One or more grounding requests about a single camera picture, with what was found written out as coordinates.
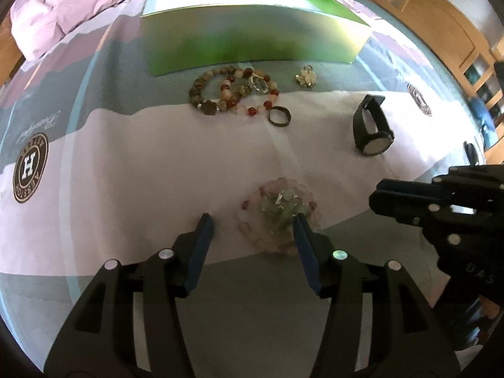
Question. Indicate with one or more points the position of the curved wooden bed board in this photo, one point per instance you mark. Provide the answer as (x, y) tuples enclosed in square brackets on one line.
[(10, 63)]

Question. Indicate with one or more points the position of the dark small object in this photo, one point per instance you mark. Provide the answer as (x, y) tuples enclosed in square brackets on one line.
[(470, 152)]

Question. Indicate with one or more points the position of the green cardboard box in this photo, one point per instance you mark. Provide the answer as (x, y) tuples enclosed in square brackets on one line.
[(236, 35)]

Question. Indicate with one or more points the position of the pale flower brooch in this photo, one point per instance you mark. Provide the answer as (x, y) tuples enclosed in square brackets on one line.
[(306, 78)]

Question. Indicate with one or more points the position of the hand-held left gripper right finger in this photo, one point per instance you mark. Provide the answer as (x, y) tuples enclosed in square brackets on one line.
[(307, 252)]

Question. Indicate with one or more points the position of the blue object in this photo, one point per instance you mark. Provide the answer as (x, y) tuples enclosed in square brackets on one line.
[(480, 116)]

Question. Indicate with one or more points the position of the wooden bed board with panels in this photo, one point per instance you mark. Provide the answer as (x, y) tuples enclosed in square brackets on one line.
[(441, 27)]

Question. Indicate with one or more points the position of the black wristwatch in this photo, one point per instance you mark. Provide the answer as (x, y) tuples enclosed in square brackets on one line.
[(374, 145)]

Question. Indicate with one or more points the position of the pink quilt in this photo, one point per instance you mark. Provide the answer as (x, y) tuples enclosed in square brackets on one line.
[(59, 12)]

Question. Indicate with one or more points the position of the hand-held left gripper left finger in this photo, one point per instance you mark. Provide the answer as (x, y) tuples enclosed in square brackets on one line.
[(201, 244)]

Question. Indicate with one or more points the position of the person's right hand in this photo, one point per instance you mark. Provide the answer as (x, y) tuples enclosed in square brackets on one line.
[(490, 309)]

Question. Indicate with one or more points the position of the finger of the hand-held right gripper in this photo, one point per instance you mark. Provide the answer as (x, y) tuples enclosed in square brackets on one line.
[(397, 204), (405, 187)]

